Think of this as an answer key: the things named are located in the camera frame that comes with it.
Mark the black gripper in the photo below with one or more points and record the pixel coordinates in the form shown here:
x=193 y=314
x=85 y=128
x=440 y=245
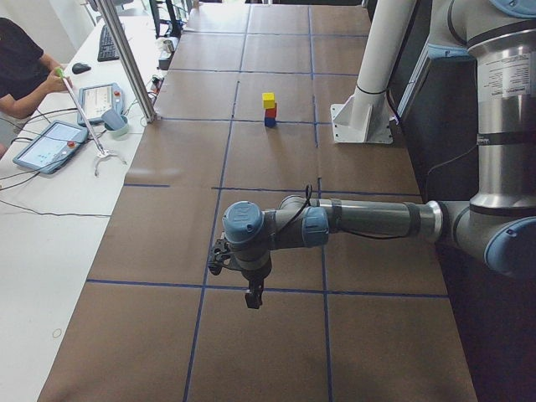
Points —
x=254 y=277

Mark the blue cube block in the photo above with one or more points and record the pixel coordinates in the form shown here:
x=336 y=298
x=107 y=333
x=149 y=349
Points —
x=270 y=122

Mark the red cube block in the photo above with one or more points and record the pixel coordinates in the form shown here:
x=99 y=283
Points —
x=271 y=112

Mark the yellow cube block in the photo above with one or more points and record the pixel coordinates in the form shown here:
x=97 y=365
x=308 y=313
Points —
x=268 y=100

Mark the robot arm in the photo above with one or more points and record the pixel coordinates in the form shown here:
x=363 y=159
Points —
x=496 y=226

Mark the blue cup on roll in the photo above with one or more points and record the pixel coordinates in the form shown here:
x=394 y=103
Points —
x=115 y=123

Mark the near teach pendant tablet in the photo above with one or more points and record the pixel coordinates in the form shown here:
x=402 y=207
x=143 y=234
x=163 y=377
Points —
x=52 y=148

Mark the teach pendant tablet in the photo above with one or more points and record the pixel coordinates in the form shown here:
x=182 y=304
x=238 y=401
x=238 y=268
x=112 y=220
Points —
x=52 y=148
x=98 y=99

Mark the far teach pendant tablet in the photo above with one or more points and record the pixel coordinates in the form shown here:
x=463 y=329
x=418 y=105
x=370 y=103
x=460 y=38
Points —
x=98 y=99

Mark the metal mug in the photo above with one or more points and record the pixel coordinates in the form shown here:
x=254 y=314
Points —
x=168 y=46

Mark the black keyboard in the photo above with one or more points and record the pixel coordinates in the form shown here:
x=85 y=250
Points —
x=107 y=50

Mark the black computer mouse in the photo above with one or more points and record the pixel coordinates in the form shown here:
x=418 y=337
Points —
x=79 y=68

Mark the long reacher grabber stick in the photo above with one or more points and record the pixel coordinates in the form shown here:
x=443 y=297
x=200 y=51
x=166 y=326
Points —
x=102 y=153

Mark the seated person in black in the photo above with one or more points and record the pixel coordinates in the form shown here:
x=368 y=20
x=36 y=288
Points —
x=28 y=74

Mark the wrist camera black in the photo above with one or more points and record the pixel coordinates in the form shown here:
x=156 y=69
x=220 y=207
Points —
x=220 y=257

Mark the white central pillar mount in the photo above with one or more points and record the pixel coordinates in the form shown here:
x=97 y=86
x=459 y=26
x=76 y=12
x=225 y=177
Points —
x=364 y=117

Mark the aluminium frame post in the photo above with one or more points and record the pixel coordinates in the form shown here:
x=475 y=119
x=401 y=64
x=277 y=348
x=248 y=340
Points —
x=108 y=11

